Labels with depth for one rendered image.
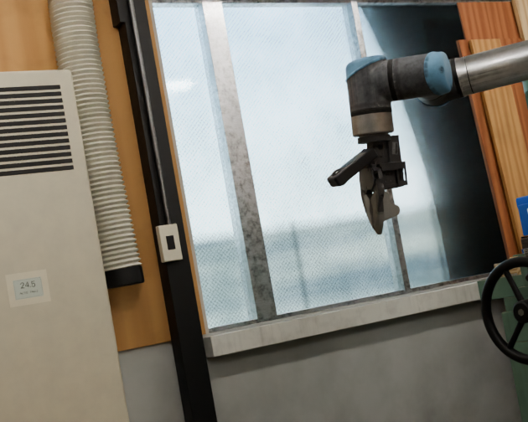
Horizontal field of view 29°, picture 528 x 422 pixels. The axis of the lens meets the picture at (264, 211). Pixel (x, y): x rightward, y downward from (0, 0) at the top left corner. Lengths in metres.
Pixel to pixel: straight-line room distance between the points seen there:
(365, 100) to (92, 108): 1.51
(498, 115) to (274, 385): 1.61
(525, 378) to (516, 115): 1.91
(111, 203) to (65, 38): 0.58
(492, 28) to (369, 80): 2.71
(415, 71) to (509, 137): 2.50
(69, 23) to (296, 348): 1.49
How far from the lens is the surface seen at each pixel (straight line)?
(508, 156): 4.62
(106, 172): 3.48
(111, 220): 3.47
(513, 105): 4.72
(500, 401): 4.63
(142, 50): 3.77
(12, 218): 3.22
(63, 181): 3.30
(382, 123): 2.19
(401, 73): 2.18
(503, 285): 3.05
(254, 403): 3.88
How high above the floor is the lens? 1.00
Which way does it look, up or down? 4 degrees up
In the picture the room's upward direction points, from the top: 10 degrees counter-clockwise
